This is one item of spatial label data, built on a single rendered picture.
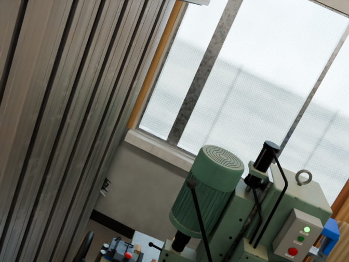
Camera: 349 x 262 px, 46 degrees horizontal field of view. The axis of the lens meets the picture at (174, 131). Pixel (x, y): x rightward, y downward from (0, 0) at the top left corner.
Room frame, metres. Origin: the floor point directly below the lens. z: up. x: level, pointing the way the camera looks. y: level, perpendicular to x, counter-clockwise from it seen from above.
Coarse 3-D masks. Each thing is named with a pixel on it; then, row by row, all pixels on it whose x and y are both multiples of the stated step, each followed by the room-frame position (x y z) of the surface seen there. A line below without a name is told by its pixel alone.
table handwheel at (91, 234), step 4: (88, 232) 1.41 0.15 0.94; (92, 232) 1.42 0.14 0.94; (88, 236) 1.38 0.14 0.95; (92, 236) 1.40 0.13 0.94; (84, 240) 1.35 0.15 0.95; (88, 240) 1.36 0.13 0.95; (84, 244) 1.33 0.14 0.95; (88, 244) 1.34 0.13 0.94; (80, 248) 1.31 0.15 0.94; (84, 248) 1.31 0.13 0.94; (88, 248) 1.49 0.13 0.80; (80, 252) 1.30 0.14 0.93; (84, 252) 1.30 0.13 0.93; (76, 256) 1.28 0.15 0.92; (80, 256) 1.28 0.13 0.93; (84, 256) 1.48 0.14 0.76; (76, 260) 1.27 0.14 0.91; (80, 260) 1.28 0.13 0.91; (84, 260) 1.37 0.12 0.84
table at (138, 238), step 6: (138, 234) 1.60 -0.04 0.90; (144, 234) 1.62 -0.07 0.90; (132, 240) 1.54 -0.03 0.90; (138, 240) 1.56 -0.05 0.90; (144, 240) 1.58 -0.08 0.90; (150, 240) 1.60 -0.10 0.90; (156, 240) 1.61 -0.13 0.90; (144, 246) 1.54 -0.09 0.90; (162, 246) 1.59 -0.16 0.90; (144, 252) 1.50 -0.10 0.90; (150, 252) 1.52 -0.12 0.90; (156, 252) 1.53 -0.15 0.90; (144, 258) 1.46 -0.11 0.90; (150, 258) 1.48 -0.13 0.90; (156, 258) 1.49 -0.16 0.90
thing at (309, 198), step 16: (272, 176) 1.37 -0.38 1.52; (288, 176) 1.43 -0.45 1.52; (272, 192) 1.29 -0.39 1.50; (288, 192) 1.29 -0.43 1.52; (304, 192) 1.35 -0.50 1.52; (320, 192) 1.42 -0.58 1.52; (272, 208) 1.28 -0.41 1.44; (288, 208) 1.29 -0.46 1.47; (304, 208) 1.29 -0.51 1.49; (320, 208) 1.29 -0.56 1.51; (256, 224) 1.28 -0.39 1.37; (272, 224) 1.28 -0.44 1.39; (240, 240) 1.31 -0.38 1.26; (256, 240) 1.28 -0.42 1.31; (272, 240) 1.29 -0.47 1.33; (272, 256) 1.29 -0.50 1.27
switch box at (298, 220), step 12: (288, 216) 1.28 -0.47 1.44; (300, 216) 1.24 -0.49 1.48; (312, 216) 1.28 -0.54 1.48; (288, 228) 1.23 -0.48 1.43; (300, 228) 1.23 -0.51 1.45; (312, 228) 1.23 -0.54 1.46; (276, 240) 1.26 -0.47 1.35; (288, 240) 1.23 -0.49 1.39; (312, 240) 1.23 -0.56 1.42; (276, 252) 1.23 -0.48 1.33; (300, 252) 1.23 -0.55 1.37
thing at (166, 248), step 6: (168, 240) 1.41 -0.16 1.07; (168, 246) 1.37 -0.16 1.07; (162, 252) 1.35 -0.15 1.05; (168, 252) 1.35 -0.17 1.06; (174, 252) 1.35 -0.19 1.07; (180, 252) 1.37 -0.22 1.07; (186, 252) 1.39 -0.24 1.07; (192, 252) 1.40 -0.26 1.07; (162, 258) 1.35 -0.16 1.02; (168, 258) 1.35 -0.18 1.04; (174, 258) 1.35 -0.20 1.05; (180, 258) 1.35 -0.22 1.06; (186, 258) 1.35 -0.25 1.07; (192, 258) 1.36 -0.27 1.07
